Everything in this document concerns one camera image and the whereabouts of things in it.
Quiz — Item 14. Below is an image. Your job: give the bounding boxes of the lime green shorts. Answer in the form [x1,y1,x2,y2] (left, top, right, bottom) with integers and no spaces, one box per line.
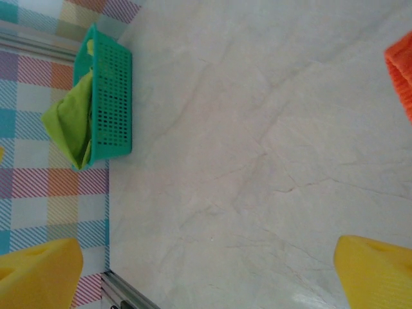
[41,38,97,171]

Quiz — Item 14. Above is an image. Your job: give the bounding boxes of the aluminium frame rail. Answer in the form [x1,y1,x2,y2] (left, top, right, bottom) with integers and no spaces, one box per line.
[100,270,162,309]

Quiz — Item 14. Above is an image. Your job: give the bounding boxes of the orange shorts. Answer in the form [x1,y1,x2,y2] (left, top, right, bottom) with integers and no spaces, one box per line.
[384,30,412,125]

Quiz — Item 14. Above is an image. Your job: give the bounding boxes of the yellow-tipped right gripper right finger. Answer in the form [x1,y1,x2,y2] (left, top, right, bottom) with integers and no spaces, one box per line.
[333,234,412,309]

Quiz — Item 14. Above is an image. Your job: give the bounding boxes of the teal plastic basket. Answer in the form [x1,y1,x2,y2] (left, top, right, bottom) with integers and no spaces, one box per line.
[72,22,133,170]

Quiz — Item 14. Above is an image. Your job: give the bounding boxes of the aluminium frame post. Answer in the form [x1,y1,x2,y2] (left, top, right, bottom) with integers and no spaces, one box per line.
[0,24,81,62]

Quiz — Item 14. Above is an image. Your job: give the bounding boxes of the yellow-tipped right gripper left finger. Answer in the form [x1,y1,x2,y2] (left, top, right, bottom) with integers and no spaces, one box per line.
[0,237,84,309]

